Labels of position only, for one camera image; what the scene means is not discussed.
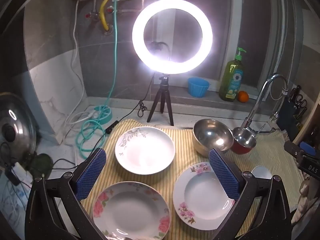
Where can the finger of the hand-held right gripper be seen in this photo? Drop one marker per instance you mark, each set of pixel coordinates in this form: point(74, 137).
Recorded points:
point(307, 148)
point(292, 148)

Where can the white plate pink rose print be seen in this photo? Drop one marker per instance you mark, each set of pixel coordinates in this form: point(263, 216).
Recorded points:
point(130, 212)

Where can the chrome kitchen faucet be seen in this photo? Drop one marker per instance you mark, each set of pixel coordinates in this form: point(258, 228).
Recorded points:
point(257, 100)

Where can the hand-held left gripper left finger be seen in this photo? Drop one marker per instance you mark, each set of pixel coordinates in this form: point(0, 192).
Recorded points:
point(91, 175)

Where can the orange fruit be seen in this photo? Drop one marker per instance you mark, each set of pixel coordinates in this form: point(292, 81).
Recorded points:
point(242, 96)

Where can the flexible metal faucet sprayer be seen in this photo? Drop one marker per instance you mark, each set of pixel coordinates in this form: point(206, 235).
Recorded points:
point(273, 117)

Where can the steel pot lid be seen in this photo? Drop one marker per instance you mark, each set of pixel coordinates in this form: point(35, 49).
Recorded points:
point(15, 120)

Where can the small red steel bowl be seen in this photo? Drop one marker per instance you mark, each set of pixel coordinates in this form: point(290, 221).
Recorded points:
point(243, 140)

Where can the white plate pink blossom print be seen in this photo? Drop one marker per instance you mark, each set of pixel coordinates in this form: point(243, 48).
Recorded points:
point(202, 195)

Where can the dark knife holder with scissors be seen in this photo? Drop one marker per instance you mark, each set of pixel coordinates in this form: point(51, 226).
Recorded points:
point(287, 115)

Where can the blue ribbed plastic bowl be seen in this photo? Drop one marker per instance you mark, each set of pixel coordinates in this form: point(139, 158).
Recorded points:
point(198, 88)

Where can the large steel bowl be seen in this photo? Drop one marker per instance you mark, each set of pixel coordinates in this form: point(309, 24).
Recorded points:
point(212, 135)

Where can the white plate grey floral print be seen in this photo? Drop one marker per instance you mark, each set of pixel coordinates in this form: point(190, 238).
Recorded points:
point(145, 152)

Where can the dark green scrubber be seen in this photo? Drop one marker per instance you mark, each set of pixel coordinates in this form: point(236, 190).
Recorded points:
point(41, 165)

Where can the yellow striped towel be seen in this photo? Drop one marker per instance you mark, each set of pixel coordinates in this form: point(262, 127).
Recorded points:
point(275, 155)

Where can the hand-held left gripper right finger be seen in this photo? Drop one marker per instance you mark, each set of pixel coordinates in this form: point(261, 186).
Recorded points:
point(223, 175)

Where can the teal round power strip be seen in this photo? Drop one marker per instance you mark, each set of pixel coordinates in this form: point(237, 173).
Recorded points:
point(103, 113)

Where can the white charger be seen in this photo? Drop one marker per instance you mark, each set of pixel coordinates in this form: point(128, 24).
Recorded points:
point(18, 170)

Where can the light blue ceramic bowl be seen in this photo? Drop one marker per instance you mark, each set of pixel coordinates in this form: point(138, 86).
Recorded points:
point(261, 172)

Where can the green dish soap bottle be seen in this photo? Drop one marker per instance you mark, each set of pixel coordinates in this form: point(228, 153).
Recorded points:
point(231, 80)

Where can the clear printed plastic bag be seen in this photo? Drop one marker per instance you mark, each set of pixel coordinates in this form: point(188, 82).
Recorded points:
point(12, 200)

